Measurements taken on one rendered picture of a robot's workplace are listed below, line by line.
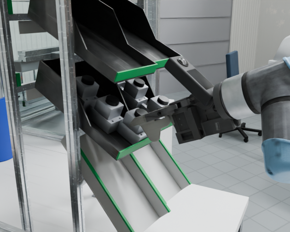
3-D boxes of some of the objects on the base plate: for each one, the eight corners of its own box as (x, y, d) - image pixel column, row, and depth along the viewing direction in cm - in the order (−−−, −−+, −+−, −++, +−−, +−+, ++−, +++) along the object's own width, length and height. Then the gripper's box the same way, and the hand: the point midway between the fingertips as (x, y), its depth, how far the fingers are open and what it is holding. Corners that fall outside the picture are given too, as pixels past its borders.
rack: (150, 205, 111) (152, -64, 87) (84, 282, 80) (57, -105, 56) (98, 191, 120) (86, -57, 96) (19, 254, 89) (-28, -89, 65)
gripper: (221, 138, 54) (131, 159, 68) (253, 116, 65) (171, 137, 79) (204, 88, 54) (117, 119, 68) (239, 74, 65) (158, 103, 79)
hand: (144, 116), depth 73 cm, fingers open, 8 cm apart
